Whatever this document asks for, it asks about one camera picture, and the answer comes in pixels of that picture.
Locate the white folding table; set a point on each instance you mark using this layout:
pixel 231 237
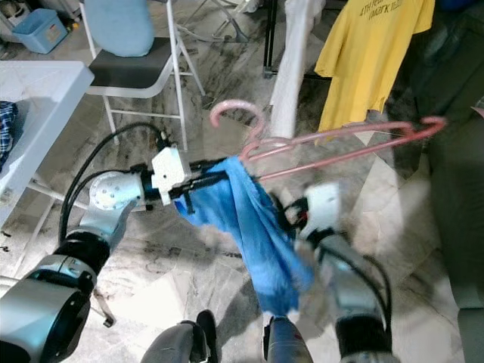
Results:
pixel 45 83

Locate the bright blue shirt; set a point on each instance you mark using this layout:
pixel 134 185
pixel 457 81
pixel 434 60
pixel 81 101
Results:
pixel 253 219

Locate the grey robot left leg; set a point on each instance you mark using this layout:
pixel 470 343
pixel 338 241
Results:
pixel 174 348

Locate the grey robot right leg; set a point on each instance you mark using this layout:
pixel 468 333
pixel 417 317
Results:
pixel 287 348

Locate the light blue cushion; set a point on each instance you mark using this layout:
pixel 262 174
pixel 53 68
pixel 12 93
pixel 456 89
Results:
pixel 119 26

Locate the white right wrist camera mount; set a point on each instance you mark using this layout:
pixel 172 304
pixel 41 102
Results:
pixel 322 208

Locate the yellow printed t-shirt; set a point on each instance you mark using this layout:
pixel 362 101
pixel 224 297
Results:
pixel 370 60

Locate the white shirt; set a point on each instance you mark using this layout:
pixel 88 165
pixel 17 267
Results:
pixel 295 68

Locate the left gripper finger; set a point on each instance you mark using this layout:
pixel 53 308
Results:
pixel 213 182
pixel 215 165

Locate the grey robot leg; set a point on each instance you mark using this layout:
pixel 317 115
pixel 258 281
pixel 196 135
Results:
pixel 287 348
pixel 174 348

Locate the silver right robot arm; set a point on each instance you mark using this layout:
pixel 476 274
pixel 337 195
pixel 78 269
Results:
pixel 352 295

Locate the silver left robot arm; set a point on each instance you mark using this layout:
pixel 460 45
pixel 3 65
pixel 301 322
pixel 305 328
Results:
pixel 113 190

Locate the blue plaid shirt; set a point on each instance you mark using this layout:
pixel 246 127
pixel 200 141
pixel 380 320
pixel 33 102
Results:
pixel 7 132

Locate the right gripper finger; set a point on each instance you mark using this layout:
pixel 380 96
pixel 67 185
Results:
pixel 281 208

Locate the pink plastic hanger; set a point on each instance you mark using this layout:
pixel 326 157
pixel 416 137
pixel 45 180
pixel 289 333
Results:
pixel 238 104

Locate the light blue plastic bin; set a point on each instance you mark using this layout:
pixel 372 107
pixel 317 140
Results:
pixel 40 32

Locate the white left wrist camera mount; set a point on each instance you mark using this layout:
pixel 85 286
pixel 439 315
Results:
pixel 171 170

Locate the black clothes rack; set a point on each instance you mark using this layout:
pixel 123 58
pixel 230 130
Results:
pixel 268 38

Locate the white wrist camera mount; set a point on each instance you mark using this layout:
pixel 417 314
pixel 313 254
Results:
pixel 171 170
pixel 322 208

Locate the white folding chair grey seat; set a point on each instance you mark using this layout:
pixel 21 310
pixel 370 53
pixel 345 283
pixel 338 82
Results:
pixel 132 72

